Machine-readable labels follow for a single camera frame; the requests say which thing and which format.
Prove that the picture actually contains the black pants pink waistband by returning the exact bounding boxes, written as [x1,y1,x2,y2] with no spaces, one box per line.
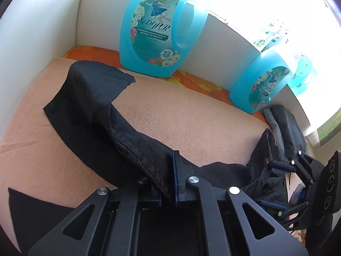
[9,61,287,255]

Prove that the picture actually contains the folded dark navy pants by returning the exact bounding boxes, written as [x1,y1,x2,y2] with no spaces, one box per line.
[270,105,307,161]

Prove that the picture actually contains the landscape painting scroll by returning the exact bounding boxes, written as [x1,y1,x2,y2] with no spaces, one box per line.
[317,109,341,147]

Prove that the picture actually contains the folded grey pants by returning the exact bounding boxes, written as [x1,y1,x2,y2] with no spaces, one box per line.
[262,108,284,153]

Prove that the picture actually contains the beige towel mat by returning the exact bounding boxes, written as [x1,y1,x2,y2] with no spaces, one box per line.
[1,58,268,244]

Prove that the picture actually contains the left tall blue bottle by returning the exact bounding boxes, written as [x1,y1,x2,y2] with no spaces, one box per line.
[287,55,313,96]

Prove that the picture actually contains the large blue detergent jug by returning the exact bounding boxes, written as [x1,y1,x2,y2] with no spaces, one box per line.
[229,45,298,114]

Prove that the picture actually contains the orange floral bed sheet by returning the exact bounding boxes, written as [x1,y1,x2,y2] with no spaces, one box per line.
[62,45,268,124]

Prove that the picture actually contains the small blue detergent jug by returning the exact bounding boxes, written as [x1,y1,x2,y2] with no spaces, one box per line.
[119,0,208,78]

